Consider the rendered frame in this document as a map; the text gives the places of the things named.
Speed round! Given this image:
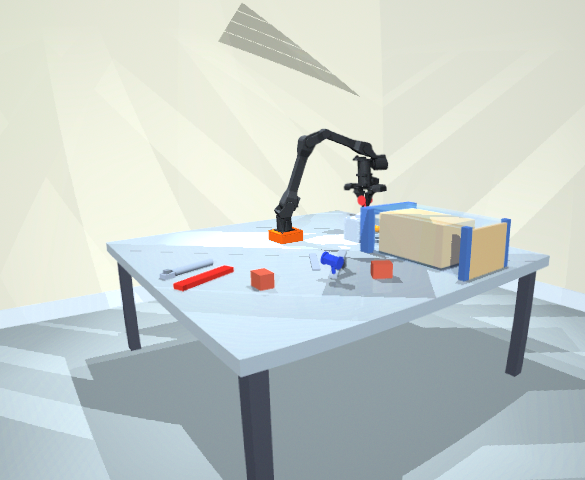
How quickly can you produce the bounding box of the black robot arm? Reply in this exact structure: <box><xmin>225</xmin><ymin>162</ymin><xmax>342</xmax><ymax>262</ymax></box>
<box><xmin>274</xmin><ymin>129</ymin><xmax>388</xmax><ymax>233</ymax></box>

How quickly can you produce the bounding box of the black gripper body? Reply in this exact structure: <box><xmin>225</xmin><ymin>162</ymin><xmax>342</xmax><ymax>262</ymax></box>
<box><xmin>343</xmin><ymin>170</ymin><xmax>387</xmax><ymax>192</ymax></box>

